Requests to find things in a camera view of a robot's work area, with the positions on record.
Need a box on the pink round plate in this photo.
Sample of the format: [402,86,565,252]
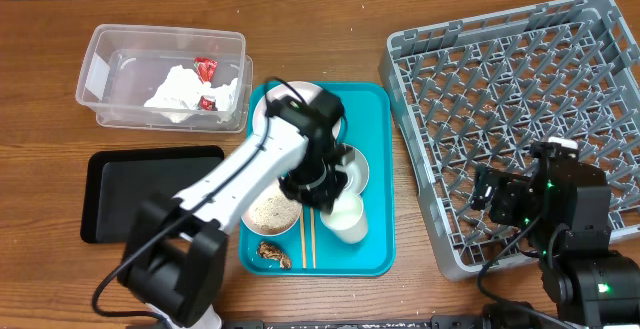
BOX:
[251,81,342,139]

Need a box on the teal plastic tray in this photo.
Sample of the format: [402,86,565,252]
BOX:
[238,81,395,277]

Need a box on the clear plastic bin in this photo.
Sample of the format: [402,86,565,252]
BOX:
[75,24,253,133]

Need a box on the brown food scrap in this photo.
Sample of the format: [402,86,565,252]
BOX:
[257,241,293,270]

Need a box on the black tray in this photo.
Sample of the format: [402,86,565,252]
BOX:
[80,145,225,244]

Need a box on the pink bowl with rice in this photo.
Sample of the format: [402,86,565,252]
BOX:
[242,181,302,236]

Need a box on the white napkin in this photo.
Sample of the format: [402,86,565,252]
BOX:
[144,65,211,123]
[199,78,238,121]

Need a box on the black table edge rail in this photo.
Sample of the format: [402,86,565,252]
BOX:
[222,315,486,329]

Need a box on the small white cup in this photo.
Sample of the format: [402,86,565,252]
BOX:
[320,192,368,244]

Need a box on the grey-green bowl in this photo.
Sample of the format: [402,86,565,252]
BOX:
[341,144,370,194]

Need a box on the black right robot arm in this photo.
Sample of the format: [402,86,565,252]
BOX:
[470,137,639,328]

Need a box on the grey dishwasher rack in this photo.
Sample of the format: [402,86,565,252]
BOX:
[379,0,639,281]

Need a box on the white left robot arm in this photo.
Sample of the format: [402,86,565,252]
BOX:
[117,92,349,328]

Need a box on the red snack wrapper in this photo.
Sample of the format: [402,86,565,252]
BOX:
[194,57,218,111]

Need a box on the left wooden chopstick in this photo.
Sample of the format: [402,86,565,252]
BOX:
[299,207,307,269]

